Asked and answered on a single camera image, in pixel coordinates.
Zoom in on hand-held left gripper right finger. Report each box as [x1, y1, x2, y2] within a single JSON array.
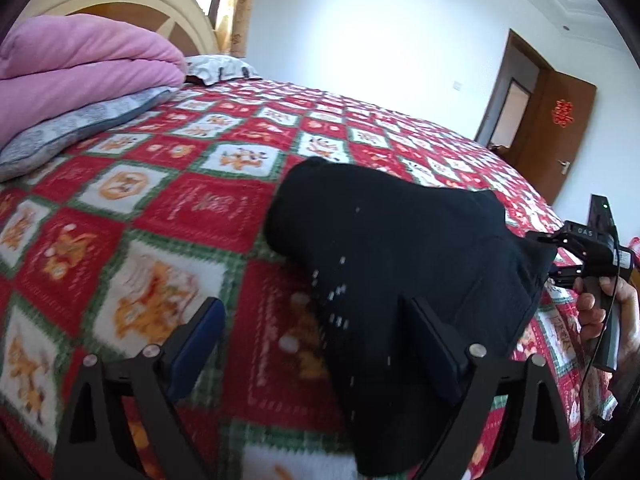
[[397, 296, 579, 480]]

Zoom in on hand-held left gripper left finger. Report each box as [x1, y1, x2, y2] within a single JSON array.
[[52, 296, 227, 480]]

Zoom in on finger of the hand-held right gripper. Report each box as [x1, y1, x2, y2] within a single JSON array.
[[545, 266, 587, 291], [525, 231, 568, 255]]

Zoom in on black pants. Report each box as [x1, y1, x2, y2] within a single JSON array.
[[263, 156, 558, 478]]

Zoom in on person's right hand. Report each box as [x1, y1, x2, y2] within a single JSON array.
[[572, 275, 640, 366]]

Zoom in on brown wooden door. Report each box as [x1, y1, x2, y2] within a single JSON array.
[[510, 69, 597, 206]]

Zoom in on red paper door decoration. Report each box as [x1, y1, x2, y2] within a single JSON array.
[[551, 99, 574, 127]]

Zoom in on red printed blanket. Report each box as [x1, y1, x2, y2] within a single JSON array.
[[0, 77, 618, 480]]

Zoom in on grey patterned pillow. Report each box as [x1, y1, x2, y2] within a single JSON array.
[[0, 85, 178, 183]]

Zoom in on white patterned pillow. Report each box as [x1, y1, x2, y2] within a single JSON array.
[[184, 54, 263, 85]]

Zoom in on pink folded quilt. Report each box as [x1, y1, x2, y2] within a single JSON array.
[[0, 15, 187, 148]]

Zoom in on golden curtain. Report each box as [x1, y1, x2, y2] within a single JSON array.
[[215, 0, 258, 61]]

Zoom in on black cable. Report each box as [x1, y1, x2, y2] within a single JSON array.
[[575, 240, 626, 480]]

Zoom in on brown door frame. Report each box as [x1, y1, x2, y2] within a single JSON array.
[[475, 29, 555, 150]]

